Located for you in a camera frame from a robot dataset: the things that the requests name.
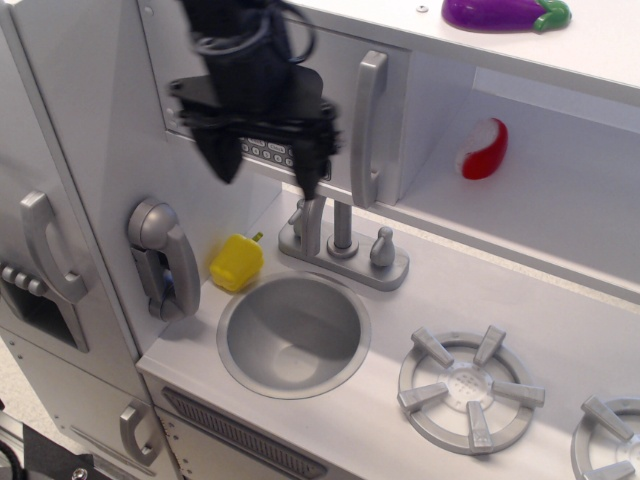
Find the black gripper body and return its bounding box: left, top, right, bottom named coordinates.
left=167, top=56, right=338, bottom=150

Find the grey lower fridge handle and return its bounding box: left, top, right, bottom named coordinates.
left=119, top=402, right=160, bottom=467

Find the grey toy faucet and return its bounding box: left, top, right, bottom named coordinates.
left=278, top=196, right=410, bottom=291

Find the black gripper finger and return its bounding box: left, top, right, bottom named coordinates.
left=291, top=134, right=335, bottom=201
left=192, top=128, right=242, bottom=184

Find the grey oven vent panel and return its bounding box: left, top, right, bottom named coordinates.
left=162, top=388, right=327, bottom=479

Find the yellow toy bell pepper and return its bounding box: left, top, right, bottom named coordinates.
left=209, top=232, right=264, bottom=292

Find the round metal sink bowl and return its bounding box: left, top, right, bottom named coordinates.
left=217, top=272, right=372, bottom=400

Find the red white toy radish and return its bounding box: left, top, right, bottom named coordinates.
left=455, top=118, right=509, bottom=180

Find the white toy microwave door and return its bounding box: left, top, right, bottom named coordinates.
left=140, top=1, right=408, bottom=208

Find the grey stove burner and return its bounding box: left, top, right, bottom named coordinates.
left=571, top=396, right=639, bottom=479
left=397, top=325, right=546, bottom=456

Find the grey fridge door handle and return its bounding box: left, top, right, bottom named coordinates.
left=20, top=191, right=87, bottom=304

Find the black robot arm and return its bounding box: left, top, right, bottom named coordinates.
left=169, top=1, right=338, bottom=200

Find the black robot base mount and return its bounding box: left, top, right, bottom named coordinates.
left=1, top=403, right=104, bottom=479

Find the grey ice dispenser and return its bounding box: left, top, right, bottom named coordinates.
left=1, top=261, right=89, bottom=353

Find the purple toy eggplant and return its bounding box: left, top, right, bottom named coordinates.
left=441, top=0, right=572, bottom=33

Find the grey toy telephone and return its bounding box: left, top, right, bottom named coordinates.
left=127, top=197, right=200, bottom=322

